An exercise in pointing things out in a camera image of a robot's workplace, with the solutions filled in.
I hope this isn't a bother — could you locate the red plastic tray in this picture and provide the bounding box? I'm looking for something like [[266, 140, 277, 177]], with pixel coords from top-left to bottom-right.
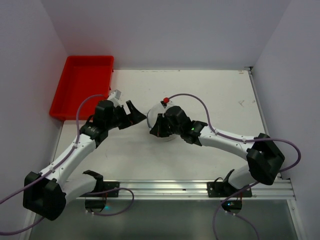
[[49, 55, 114, 121]]

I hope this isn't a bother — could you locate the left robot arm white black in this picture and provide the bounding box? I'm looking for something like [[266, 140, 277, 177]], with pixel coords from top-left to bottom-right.
[[22, 100, 147, 221]]

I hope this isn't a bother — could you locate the white mesh laundry bag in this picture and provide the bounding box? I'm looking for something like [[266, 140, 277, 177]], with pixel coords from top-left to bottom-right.
[[146, 101, 177, 142]]

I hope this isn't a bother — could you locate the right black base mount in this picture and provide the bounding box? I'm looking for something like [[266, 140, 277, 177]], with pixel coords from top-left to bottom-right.
[[206, 177, 253, 214]]

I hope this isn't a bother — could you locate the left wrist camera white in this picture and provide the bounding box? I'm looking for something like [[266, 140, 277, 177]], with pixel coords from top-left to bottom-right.
[[107, 89, 122, 105]]

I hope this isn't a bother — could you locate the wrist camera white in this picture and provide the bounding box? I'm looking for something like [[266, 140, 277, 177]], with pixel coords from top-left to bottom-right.
[[107, 89, 122, 105], [160, 97, 174, 109]]

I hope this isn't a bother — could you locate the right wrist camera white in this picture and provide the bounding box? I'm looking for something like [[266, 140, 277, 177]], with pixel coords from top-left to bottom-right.
[[160, 97, 174, 109]]

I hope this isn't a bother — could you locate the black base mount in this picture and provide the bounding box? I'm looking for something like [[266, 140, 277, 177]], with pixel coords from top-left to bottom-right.
[[82, 181, 120, 212], [206, 177, 253, 214]]

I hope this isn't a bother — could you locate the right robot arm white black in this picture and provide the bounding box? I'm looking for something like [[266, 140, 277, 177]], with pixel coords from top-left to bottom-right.
[[147, 104, 285, 189]]

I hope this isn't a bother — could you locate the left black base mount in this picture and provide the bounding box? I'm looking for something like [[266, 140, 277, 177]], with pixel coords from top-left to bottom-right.
[[82, 181, 120, 212]]

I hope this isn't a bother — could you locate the aluminium mounting rail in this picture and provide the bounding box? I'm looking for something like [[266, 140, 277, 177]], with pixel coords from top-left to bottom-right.
[[74, 177, 297, 200]]

